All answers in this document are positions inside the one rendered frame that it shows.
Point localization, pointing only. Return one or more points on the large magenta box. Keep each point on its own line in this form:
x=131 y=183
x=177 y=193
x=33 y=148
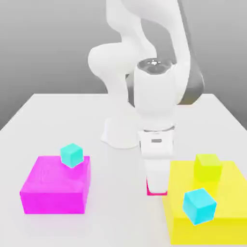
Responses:
x=52 y=189

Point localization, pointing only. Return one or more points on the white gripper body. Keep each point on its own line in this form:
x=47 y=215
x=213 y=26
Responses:
x=156 y=173

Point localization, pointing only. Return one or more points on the small turquoise cube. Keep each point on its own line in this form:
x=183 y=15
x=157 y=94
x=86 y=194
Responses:
x=71 y=155

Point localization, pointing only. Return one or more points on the small cyan cube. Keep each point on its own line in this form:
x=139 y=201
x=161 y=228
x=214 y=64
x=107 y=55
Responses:
x=198 y=206

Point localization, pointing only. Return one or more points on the small red cube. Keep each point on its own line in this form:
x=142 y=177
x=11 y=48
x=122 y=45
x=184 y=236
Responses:
x=148 y=190

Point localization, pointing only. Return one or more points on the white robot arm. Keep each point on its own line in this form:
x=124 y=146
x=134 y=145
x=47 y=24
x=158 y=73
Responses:
x=154 y=92

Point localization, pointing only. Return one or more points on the small lime cube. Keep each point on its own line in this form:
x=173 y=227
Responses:
x=207 y=169

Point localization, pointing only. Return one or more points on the large yellow box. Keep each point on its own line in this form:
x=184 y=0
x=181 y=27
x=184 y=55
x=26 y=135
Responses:
x=231 y=194

